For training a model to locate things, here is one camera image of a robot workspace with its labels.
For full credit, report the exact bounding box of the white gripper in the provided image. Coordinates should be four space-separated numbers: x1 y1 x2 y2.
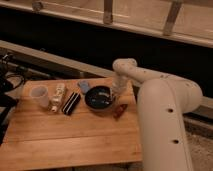
111 74 128 97

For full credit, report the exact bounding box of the black ceramic bowl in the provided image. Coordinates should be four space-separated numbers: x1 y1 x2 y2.
84 86 114 111

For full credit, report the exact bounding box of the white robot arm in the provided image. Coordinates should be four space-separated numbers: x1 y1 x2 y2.
112 58 203 171

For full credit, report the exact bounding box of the brown red small object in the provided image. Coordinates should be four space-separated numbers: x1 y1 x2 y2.
113 104 127 119

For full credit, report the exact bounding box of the blue small object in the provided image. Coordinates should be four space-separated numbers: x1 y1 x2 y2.
78 80 90 94

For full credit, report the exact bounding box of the black white striped box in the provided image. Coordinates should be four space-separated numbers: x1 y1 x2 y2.
62 92 81 115

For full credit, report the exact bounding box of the wooden board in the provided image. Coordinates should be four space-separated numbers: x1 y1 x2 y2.
0 81 141 171

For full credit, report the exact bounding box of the translucent plastic cup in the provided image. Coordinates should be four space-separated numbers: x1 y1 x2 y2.
30 86 49 108

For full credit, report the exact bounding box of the metal frame rail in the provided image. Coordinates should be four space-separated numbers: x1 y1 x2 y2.
0 39 213 120

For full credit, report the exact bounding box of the black cables and equipment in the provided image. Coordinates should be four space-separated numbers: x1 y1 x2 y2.
0 51 27 146

